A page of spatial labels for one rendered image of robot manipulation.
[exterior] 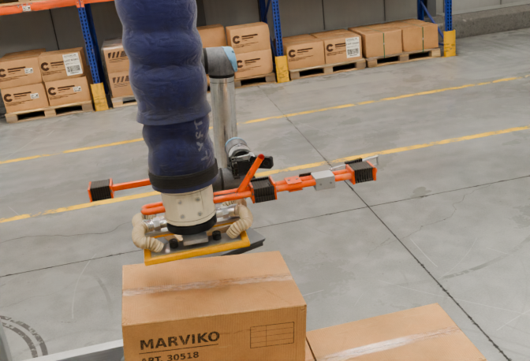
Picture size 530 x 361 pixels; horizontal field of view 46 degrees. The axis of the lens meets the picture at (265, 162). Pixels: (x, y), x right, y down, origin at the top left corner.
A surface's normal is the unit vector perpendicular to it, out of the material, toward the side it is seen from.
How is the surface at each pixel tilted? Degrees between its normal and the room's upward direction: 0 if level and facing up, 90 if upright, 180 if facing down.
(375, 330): 0
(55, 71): 92
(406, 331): 0
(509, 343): 0
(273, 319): 90
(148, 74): 74
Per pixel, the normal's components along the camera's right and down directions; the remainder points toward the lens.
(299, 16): 0.19, 0.32
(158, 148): -0.63, 0.09
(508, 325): -0.11, -0.93
